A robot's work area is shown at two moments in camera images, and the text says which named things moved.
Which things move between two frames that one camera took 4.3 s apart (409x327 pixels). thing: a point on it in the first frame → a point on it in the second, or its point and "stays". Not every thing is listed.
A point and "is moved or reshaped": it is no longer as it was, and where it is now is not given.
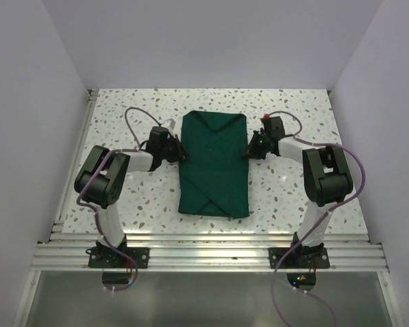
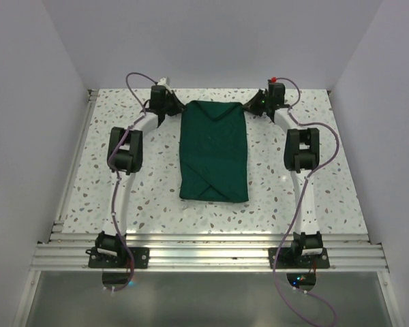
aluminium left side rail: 92,101 stays
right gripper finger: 253,146 → 258,102
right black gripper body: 261,153 → 269,101
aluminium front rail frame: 349,252 stays
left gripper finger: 180,150 → 174,106
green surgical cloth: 213,180 is moved or reshaped
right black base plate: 311,257 stays
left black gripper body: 169,152 → 163,105
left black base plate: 106,257 stays
